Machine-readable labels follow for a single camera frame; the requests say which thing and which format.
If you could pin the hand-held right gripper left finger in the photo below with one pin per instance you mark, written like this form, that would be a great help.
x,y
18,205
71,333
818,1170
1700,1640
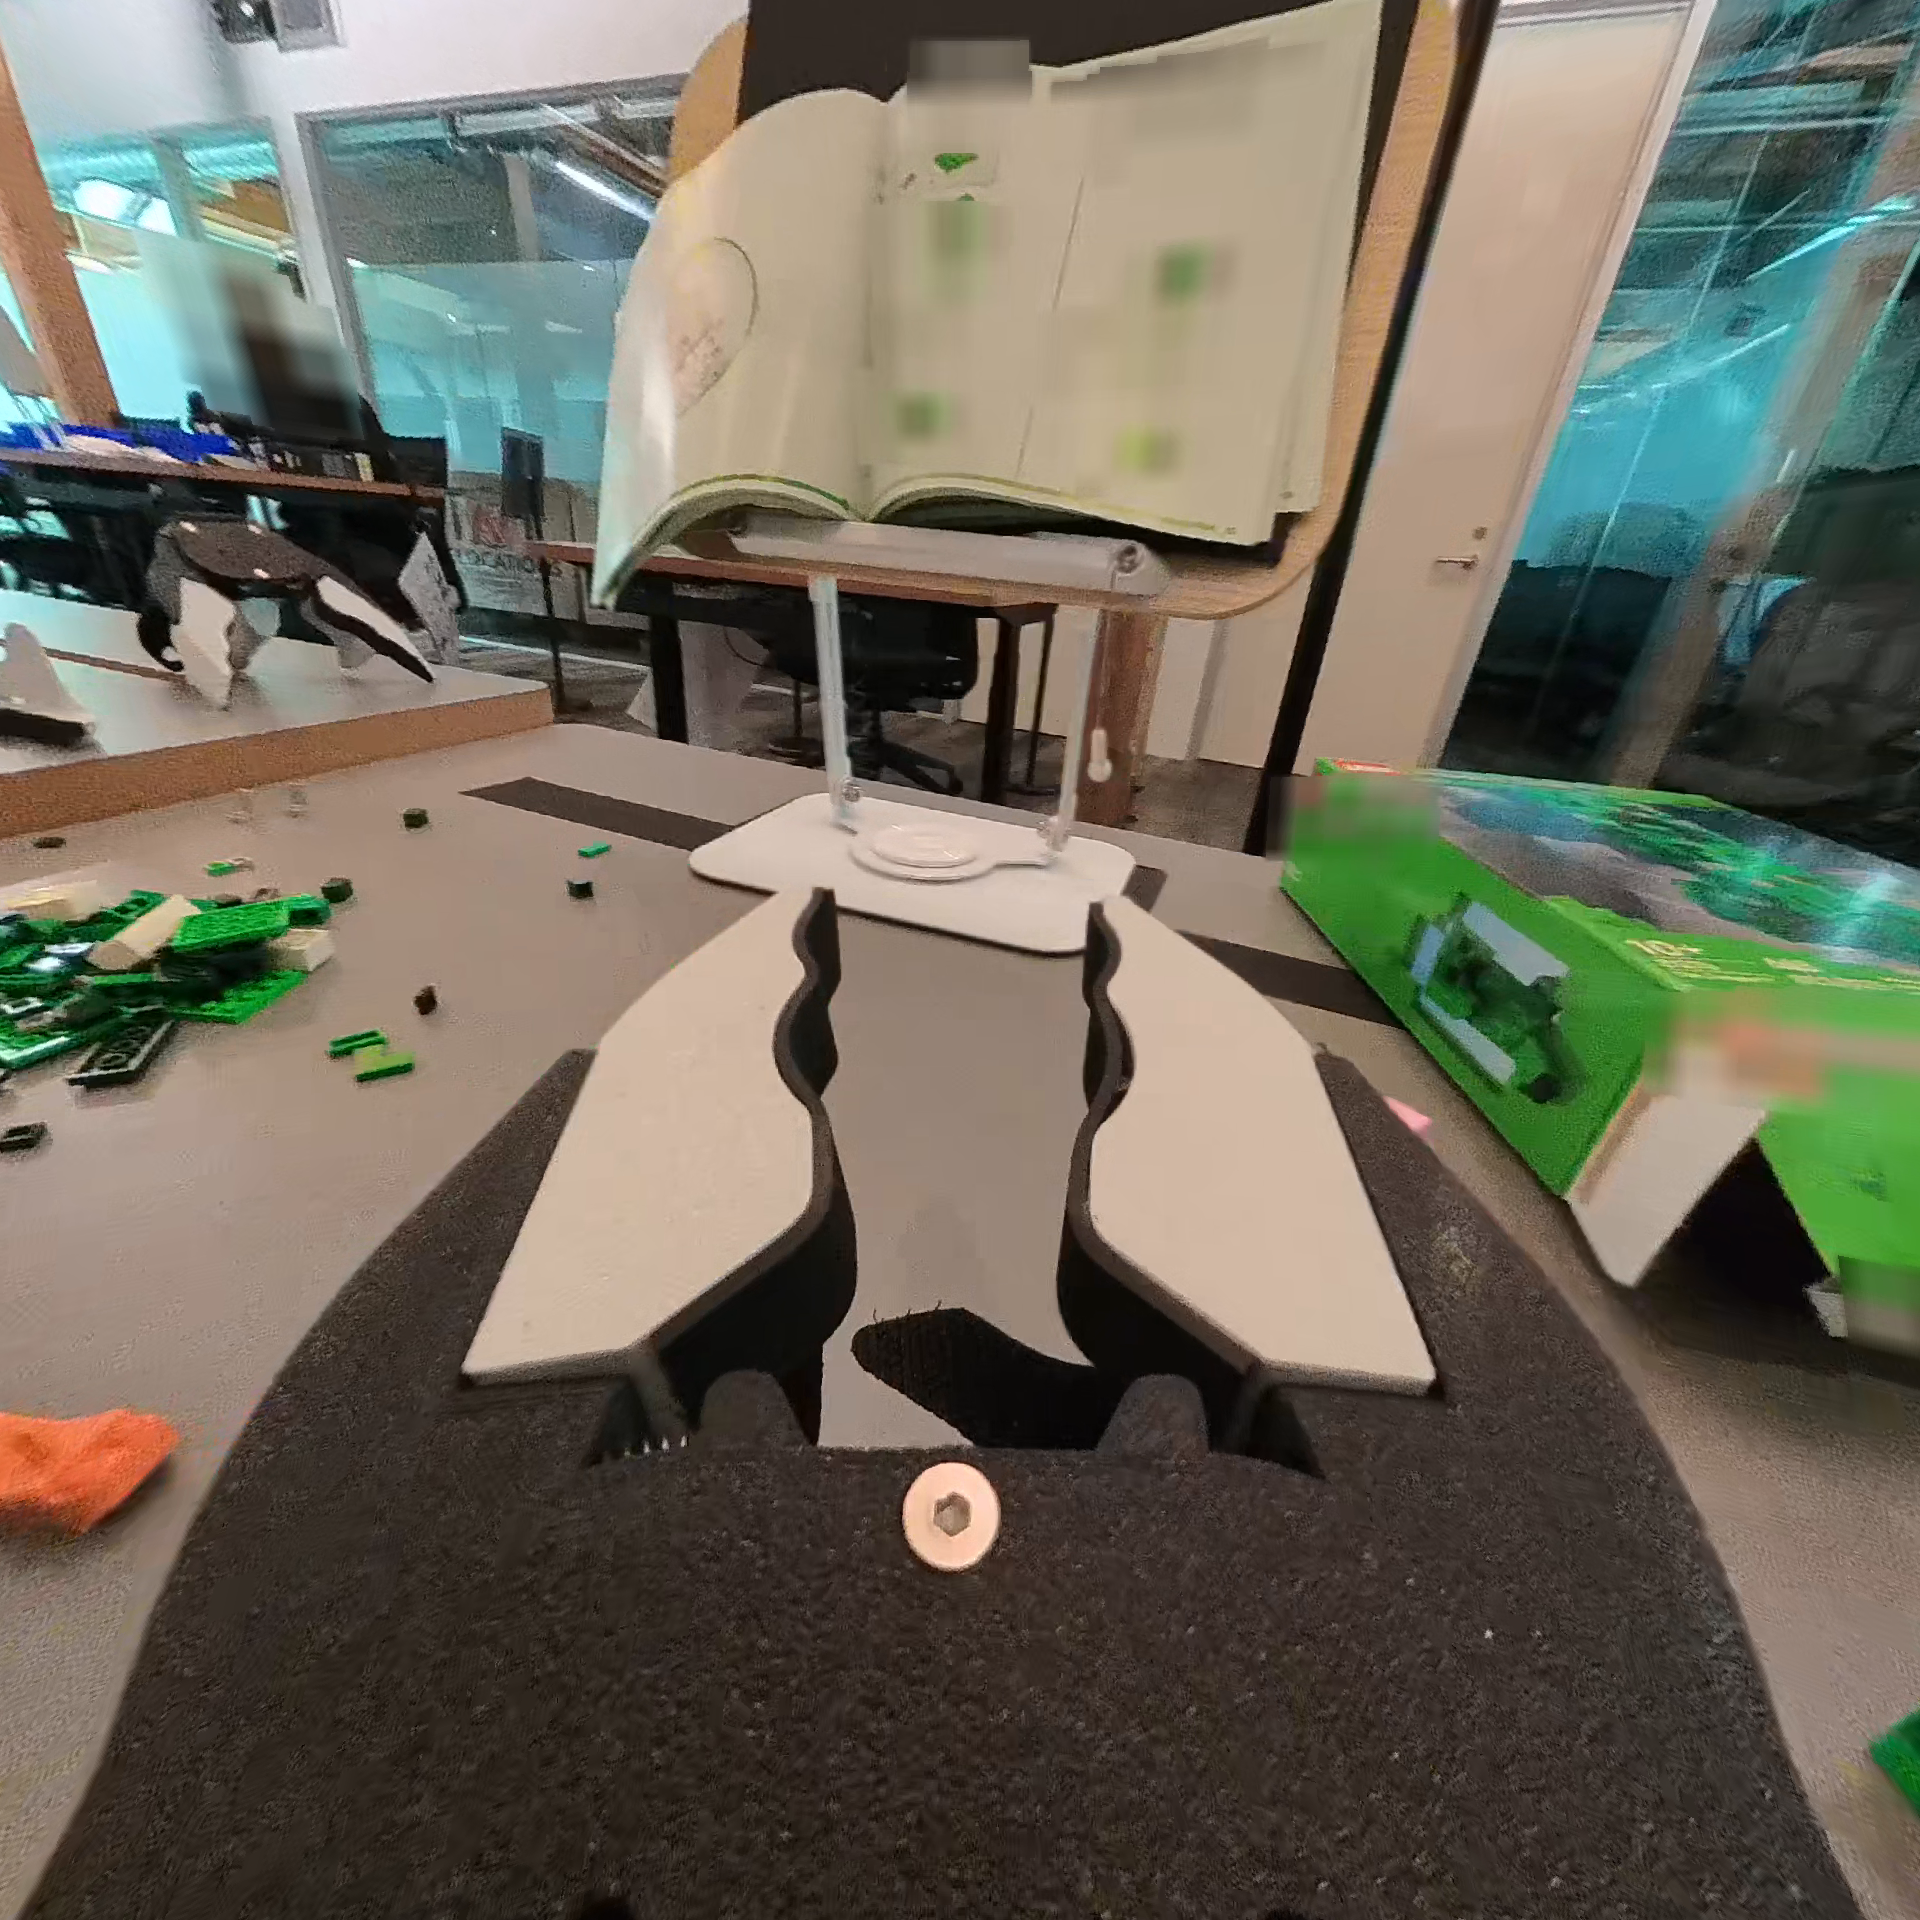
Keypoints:
x,y
662,1184

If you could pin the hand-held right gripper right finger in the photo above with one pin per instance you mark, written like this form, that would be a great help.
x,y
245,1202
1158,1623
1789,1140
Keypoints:
x,y
1260,1200

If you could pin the pile of lego bricks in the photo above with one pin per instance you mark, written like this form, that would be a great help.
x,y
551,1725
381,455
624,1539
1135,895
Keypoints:
x,y
89,989

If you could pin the orange brick separator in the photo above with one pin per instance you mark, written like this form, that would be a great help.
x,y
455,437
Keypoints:
x,y
77,1464

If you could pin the small green lego brick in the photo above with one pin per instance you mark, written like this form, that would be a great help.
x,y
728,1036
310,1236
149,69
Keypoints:
x,y
388,1068

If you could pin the green lego box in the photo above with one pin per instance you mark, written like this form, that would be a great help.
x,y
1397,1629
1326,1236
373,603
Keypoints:
x,y
1500,960

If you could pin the cream lego brick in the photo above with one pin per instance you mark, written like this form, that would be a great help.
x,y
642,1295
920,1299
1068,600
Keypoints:
x,y
300,949
143,931

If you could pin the dark green lego plate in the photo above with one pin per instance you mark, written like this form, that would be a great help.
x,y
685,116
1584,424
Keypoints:
x,y
119,1059

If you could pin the white book stand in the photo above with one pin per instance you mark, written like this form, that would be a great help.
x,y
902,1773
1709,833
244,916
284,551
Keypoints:
x,y
960,885

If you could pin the black light stand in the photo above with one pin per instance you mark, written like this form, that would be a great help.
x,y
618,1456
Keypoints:
x,y
1295,751

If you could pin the black office chair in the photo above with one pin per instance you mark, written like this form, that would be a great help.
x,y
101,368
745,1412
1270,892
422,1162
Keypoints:
x,y
902,675

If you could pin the spare hand-held gripper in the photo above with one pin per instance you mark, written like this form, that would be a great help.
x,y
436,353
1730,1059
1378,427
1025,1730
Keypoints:
x,y
255,579

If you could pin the white door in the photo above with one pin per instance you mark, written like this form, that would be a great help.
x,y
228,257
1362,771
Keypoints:
x,y
1517,450

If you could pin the white spare finger part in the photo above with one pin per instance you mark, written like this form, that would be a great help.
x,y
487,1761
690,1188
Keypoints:
x,y
31,690

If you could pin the open instruction booklet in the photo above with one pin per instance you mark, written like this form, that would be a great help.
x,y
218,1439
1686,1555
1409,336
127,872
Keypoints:
x,y
751,376

